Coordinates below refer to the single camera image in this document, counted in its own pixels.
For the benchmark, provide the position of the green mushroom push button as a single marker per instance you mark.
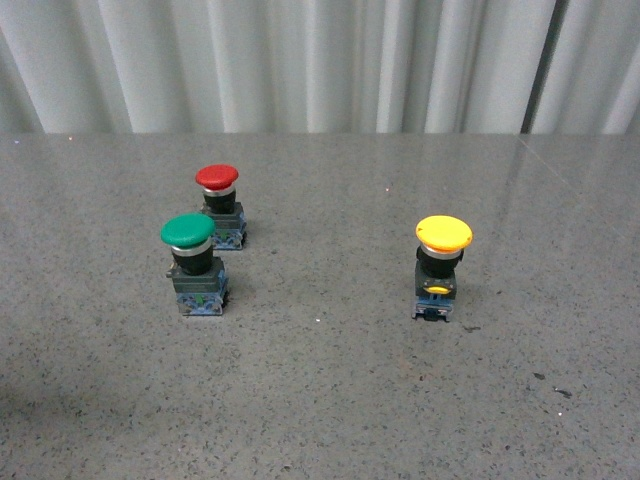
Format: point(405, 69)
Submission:
point(198, 276)

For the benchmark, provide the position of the red mushroom push button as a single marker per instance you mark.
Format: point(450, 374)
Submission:
point(217, 182)

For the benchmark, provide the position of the white pleated curtain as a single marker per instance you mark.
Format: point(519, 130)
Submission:
point(541, 67)

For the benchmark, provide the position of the yellow mushroom push button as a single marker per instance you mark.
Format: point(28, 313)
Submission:
point(443, 240)

